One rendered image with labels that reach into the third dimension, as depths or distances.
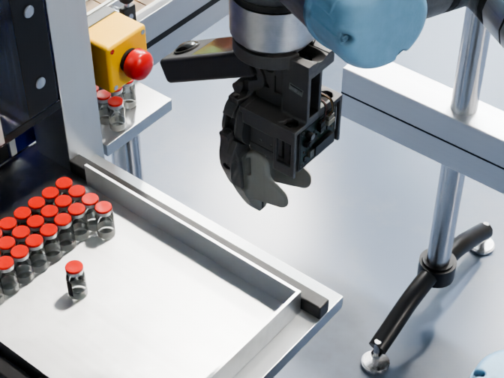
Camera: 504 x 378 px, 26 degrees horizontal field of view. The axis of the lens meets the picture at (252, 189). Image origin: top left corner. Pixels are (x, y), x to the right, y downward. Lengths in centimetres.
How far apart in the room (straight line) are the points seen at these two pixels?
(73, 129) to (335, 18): 70
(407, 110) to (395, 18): 134
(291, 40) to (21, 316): 53
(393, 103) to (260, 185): 112
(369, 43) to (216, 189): 194
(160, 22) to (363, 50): 89
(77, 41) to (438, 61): 191
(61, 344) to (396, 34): 61
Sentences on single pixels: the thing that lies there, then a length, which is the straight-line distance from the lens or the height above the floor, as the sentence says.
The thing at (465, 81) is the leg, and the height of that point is 63.
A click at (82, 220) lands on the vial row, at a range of 132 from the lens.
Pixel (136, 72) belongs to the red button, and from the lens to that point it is 140.
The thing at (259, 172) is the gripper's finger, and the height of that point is 115.
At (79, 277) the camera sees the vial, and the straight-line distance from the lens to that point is 125.
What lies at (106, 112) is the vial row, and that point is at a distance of 149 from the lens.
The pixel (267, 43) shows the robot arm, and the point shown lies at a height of 131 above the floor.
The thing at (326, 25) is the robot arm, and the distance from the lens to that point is 77.
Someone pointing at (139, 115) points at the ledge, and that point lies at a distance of 151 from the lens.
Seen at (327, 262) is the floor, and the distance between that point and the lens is 251.
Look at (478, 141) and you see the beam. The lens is 205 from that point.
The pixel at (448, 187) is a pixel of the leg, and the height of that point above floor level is 37.
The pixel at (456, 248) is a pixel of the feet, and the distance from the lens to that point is 240.
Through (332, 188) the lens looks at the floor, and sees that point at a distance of 269.
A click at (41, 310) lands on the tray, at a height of 88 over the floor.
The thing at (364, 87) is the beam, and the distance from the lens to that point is 214.
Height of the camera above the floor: 183
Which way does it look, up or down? 43 degrees down
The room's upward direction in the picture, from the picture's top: straight up
